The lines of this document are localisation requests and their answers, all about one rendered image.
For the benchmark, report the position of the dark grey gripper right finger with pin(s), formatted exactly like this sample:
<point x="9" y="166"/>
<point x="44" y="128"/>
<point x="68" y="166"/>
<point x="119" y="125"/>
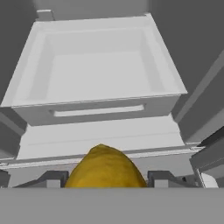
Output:
<point x="161" y="176"/>

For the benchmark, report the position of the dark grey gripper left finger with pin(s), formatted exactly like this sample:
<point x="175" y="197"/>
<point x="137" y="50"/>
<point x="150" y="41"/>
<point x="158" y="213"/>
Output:
<point x="51" y="176"/>

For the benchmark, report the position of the yellow lemon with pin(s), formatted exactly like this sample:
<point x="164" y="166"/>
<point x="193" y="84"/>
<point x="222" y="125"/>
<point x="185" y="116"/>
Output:
<point x="105" y="167"/>

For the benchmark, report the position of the white fridge shelf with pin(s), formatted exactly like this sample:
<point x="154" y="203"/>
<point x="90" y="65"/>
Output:
<point x="99" y="140"/>

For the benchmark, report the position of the grey fridge door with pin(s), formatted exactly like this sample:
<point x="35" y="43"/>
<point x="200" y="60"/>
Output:
<point x="204" y="122"/>

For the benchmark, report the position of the white fridge drawer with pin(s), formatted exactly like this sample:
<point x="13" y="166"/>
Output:
<point x="96" y="73"/>

